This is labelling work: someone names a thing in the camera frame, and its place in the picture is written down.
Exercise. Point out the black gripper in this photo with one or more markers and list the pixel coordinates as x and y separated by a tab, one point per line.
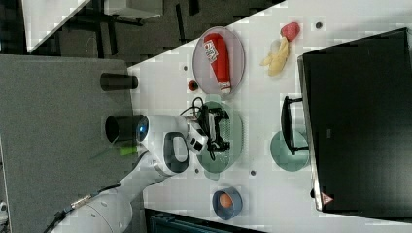
205	120

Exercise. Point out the green plastic strainer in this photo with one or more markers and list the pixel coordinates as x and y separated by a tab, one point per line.
224	128

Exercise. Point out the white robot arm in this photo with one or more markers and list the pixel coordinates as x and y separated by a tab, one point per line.
169	142

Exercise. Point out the red toy strawberry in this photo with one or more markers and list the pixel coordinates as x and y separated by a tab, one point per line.
192	85

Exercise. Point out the light green plastic cup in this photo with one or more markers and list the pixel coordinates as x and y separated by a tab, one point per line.
283	157

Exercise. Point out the orange egg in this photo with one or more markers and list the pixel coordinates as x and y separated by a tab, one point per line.
225	200

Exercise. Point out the grey round plate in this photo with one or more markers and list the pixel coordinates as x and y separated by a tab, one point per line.
203	71

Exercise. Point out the red ketchup bottle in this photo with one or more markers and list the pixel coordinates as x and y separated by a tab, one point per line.
216	52

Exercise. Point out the blue bowl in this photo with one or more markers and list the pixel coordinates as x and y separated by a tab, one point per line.
234	210

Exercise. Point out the yellow peeled toy banana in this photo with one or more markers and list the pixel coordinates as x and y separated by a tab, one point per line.
277	57

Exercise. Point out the pink green toy fruit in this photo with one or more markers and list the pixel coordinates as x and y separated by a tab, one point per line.
290	31

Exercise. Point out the silver black toaster oven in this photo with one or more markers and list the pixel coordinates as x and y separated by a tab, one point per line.
356	99

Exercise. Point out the black cylinder post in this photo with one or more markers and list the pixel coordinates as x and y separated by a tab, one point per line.
112	82

